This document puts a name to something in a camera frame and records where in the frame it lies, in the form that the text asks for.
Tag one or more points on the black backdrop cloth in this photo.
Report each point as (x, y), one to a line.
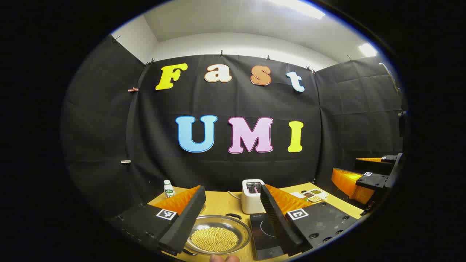
(255, 102)

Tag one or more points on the white drink bottle green label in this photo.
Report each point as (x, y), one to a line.
(169, 190)

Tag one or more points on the white square plate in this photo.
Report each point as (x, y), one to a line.
(297, 195)

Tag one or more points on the divided dish of grains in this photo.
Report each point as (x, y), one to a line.
(315, 195)

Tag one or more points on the black induction cooktop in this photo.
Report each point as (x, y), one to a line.
(264, 233)

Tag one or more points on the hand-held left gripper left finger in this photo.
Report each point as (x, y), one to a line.
(182, 222)

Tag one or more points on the white toaster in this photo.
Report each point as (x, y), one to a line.
(250, 202)

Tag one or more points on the pile of yellow soybeans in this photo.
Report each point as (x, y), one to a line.
(214, 239)

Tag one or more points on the small ceiling light panel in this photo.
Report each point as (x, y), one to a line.
(367, 50)

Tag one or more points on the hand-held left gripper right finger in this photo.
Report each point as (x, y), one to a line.
(278, 222)

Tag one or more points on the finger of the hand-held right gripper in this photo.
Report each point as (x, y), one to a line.
(375, 181)
(378, 166)

